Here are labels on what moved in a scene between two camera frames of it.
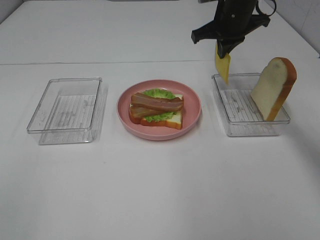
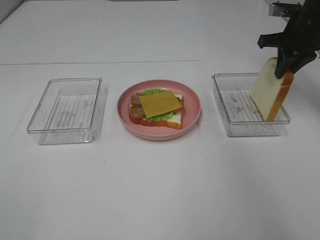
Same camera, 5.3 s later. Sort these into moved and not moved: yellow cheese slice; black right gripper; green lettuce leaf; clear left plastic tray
Moved: black right gripper; yellow cheese slice
Not moved: green lettuce leaf; clear left plastic tray
